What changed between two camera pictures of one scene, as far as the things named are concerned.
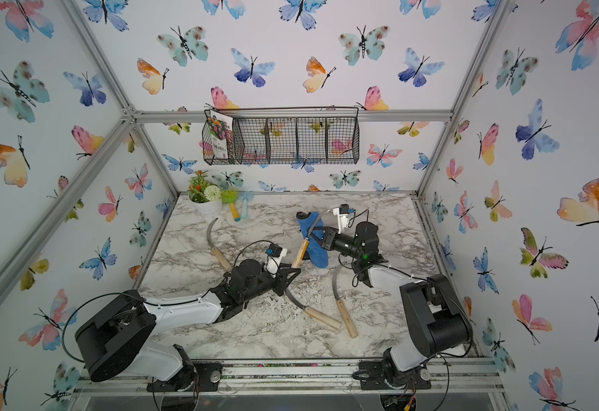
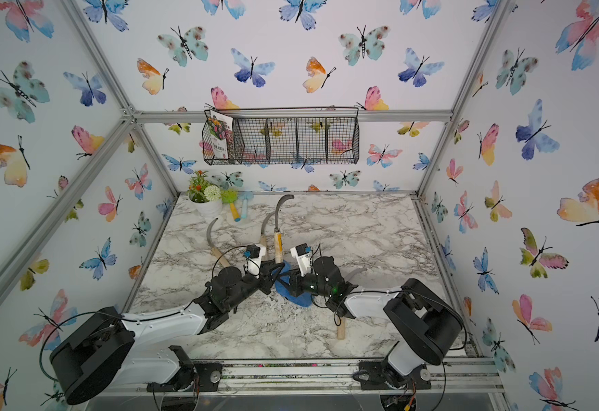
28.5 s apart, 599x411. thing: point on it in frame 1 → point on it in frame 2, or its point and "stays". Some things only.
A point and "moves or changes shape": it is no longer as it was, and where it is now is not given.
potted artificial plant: x=204 y=199 stays
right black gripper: x=331 y=238 → x=295 y=280
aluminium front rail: x=477 y=376 stays
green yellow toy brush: x=230 y=196 stays
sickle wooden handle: x=348 y=323 → x=341 y=330
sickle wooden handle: x=319 y=315 → x=278 y=237
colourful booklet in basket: x=220 y=129 stays
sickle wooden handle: x=215 y=249 stays
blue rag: x=317 y=254 → x=304 y=300
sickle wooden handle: x=301 y=253 moves or changes shape
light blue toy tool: x=245 y=195 stays
